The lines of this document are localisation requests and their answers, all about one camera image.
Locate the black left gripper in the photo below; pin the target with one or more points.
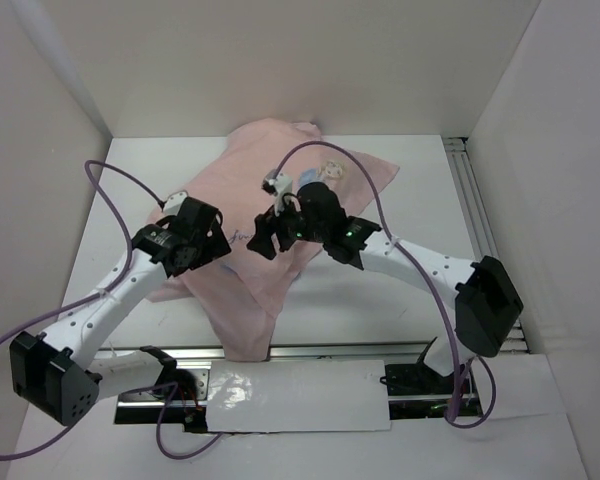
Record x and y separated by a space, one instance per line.
215 246

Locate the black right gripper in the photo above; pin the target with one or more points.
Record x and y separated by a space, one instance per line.
266 225

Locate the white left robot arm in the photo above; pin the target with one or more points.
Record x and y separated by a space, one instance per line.
58 371

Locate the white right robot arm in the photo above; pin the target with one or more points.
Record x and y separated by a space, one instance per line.
477 298

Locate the white cover sheet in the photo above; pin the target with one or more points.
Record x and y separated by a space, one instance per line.
297 396

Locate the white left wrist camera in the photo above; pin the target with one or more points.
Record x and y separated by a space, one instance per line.
174 202

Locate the aluminium frame rails right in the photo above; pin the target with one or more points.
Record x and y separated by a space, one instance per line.
471 200

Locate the aluminium front rail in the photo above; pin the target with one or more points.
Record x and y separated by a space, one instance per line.
413 391

